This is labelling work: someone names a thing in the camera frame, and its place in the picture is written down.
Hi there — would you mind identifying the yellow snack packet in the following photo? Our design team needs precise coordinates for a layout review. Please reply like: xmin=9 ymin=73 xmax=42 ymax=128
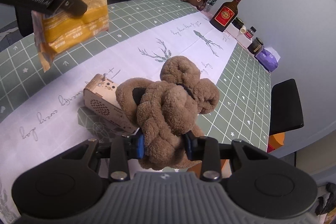
xmin=31 ymin=0 xmax=109 ymax=72

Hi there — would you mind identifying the brown plush braided toy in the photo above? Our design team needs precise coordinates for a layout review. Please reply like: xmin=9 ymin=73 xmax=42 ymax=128
xmin=116 ymin=56 xmax=219 ymax=170

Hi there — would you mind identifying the green grid tablecloth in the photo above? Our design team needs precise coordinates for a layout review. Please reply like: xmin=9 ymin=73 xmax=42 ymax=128
xmin=1 ymin=0 xmax=271 ymax=150

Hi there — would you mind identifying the wooden radio box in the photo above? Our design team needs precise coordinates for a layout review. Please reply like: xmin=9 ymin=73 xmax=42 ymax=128
xmin=83 ymin=74 xmax=137 ymax=134

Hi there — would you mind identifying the orange storage box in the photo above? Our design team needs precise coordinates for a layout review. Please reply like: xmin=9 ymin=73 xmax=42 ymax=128
xmin=187 ymin=132 xmax=285 ymax=178

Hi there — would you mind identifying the white deer table runner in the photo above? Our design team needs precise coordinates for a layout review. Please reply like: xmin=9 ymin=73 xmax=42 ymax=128
xmin=1 ymin=6 xmax=236 ymax=223

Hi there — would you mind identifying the black chair right side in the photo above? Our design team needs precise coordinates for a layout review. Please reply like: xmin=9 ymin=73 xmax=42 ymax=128
xmin=269 ymin=79 xmax=304 ymax=135

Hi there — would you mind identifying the purple tissue pack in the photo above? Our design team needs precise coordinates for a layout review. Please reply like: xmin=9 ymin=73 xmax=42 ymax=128
xmin=255 ymin=47 xmax=281 ymax=73

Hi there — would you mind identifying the dark glass jar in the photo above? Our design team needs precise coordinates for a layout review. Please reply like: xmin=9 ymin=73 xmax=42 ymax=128
xmin=248 ymin=37 xmax=264 ymax=55

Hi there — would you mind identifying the white box on table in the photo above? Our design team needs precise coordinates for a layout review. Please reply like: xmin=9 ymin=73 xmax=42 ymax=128
xmin=225 ymin=23 xmax=252 ymax=48

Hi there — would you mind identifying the small red label jar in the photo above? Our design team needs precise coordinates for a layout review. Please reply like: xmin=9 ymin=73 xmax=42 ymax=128
xmin=244 ymin=26 xmax=256 ymax=39

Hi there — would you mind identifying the brown liquor bottle red label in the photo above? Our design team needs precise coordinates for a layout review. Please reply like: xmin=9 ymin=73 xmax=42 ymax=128
xmin=210 ymin=0 xmax=241 ymax=32

